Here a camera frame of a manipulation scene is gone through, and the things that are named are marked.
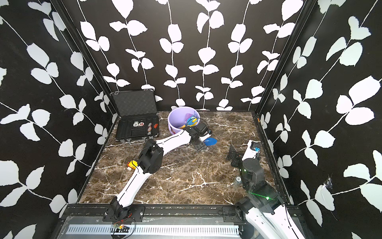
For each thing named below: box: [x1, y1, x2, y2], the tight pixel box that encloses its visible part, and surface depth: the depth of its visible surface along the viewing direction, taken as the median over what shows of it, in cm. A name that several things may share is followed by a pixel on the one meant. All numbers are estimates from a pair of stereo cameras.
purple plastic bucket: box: [167, 106, 195, 135], surface depth 100 cm
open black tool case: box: [109, 90, 160, 145], surface depth 109 cm
